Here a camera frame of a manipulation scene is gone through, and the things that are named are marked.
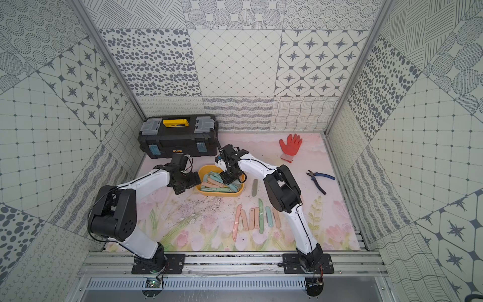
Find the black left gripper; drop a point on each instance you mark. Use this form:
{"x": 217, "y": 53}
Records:
{"x": 190, "y": 179}

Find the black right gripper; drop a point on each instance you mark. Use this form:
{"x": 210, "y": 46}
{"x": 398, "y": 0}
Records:
{"x": 227, "y": 180}

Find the yellow plastic storage tray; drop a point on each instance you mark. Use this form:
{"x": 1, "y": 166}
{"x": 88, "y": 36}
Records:
{"x": 213, "y": 185}

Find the sage green fruit knife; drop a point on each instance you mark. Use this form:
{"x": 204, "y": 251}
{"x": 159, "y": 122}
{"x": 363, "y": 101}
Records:
{"x": 254, "y": 187}

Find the long coral fruit knife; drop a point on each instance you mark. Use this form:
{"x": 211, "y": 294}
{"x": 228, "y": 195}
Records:
{"x": 236, "y": 222}

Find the pink folding fruit knife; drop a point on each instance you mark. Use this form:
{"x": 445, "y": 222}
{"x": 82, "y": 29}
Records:
{"x": 244, "y": 220}

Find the teal folding fruit knife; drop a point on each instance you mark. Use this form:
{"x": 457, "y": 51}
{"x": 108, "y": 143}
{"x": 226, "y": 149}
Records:
{"x": 269, "y": 217}

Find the green folding fruit knife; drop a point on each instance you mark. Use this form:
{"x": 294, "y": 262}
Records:
{"x": 261, "y": 216}

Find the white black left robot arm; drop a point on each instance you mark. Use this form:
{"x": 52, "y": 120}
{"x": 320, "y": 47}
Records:
{"x": 114, "y": 213}

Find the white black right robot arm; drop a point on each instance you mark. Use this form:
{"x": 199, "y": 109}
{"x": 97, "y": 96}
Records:
{"x": 283, "y": 192}

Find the black Deli toolbox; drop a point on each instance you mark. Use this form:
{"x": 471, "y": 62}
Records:
{"x": 194, "y": 135}

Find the red work glove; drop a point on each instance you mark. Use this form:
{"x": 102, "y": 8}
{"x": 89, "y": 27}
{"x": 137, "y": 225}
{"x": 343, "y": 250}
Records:
{"x": 290, "y": 147}

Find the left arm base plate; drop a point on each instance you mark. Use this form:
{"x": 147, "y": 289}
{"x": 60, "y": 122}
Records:
{"x": 166, "y": 263}

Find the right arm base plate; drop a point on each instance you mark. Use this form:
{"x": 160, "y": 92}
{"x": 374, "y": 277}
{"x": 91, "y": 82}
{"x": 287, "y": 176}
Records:
{"x": 298, "y": 264}

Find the aluminium front rail frame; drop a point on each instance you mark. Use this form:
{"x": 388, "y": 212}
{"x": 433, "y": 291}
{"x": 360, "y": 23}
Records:
{"x": 233, "y": 276}

